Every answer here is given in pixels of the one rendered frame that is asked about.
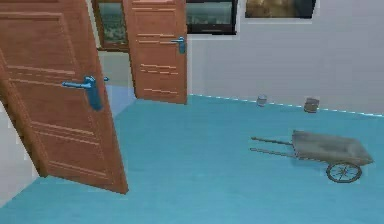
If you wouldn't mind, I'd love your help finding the grey wooden wagon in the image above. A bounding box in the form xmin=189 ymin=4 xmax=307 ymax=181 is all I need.
xmin=249 ymin=129 xmax=375 ymax=184

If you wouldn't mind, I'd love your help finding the brown wooden room door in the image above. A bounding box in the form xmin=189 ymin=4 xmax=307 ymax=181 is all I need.
xmin=122 ymin=0 xmax=189 ymax=105
xmin=0 ymin=0 xmax=130 ymax=195

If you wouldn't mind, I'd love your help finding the brown framed window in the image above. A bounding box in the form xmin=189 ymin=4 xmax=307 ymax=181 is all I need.
xmin=91 ymin=0 xmax=130 ymax=53

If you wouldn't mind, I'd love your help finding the grey brown cylinder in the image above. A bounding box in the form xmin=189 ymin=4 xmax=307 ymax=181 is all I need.
xmin=303 ymin=97 xmax=320 ymax=114

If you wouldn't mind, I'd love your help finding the blue door handle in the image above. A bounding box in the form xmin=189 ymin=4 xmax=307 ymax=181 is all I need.
xmin=170 ymin=36 xmax=187 ymax=55
xmin=61 ymin=75 xmax=110 ymax=112

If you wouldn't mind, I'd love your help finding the black framed wall picture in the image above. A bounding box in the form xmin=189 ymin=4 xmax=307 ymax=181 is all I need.
xmin=244 ymin=0 xmax=318 ymax=20

